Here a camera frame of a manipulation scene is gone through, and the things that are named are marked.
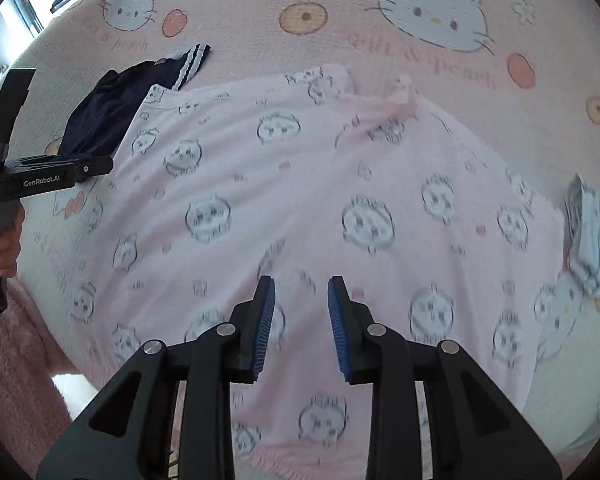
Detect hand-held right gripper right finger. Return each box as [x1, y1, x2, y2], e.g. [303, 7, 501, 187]
[327, 275, 563, 480]

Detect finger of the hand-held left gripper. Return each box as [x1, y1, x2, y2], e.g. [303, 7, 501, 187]
[4, 155, 115, 183]

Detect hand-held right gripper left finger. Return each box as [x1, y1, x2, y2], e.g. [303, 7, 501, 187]
[36, 275, 277, 480]

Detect pink printed pants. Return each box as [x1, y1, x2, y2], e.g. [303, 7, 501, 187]
[69, 64, 565, 480]

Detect person's left hand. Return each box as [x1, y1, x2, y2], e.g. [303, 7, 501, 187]
[0, 206, 27, 279]

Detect navy striped shorts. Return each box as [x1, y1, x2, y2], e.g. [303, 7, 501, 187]
[59, 43, 212, 158]

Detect white printed folded cloth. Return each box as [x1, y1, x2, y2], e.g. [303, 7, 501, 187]
[562, 174, 600, 301]

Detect pink cat printed blanket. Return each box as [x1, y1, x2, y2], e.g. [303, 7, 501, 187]
[0, 0, 600, 466]

